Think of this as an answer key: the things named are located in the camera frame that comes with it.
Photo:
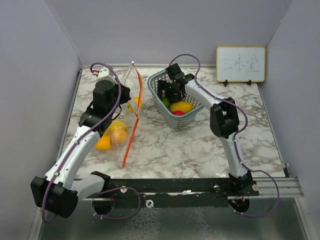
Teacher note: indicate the blue plastic basket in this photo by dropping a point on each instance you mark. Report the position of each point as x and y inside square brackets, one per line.
[174, 122]

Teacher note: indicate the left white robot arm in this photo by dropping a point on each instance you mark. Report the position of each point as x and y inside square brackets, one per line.
[53, 192]

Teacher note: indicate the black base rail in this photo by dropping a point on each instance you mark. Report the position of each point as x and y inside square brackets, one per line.
[184, 192]

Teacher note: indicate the orange tangerine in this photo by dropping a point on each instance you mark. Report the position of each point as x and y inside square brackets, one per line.
[119, 137]

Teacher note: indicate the small whiteboard with writing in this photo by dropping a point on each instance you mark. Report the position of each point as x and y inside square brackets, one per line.
[241, 64]

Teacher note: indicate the clear zip bag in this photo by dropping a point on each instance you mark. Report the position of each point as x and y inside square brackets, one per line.
[132, 79]
[122, 152]

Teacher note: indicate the orange bell pepper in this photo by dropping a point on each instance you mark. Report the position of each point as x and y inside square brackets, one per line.
[104, 144]

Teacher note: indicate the green apple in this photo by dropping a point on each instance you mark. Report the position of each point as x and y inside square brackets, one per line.
[166, 102]

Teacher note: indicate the yellow apple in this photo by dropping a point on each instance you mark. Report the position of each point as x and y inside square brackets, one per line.
[134, 104]

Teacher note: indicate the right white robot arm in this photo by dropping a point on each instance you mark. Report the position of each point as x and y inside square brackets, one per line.
[224, 119]

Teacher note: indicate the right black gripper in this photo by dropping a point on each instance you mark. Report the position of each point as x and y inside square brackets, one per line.
[162, 86]

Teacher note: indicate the red apple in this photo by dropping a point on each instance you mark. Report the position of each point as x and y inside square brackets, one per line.
[178, 113]

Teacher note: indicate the yellow pear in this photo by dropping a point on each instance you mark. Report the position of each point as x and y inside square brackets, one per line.
[117, 124]

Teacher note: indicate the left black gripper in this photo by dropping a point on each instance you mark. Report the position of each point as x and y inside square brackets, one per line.
[125, 92]

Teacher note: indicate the yellow mango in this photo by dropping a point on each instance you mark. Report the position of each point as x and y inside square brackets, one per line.
[186, 107]

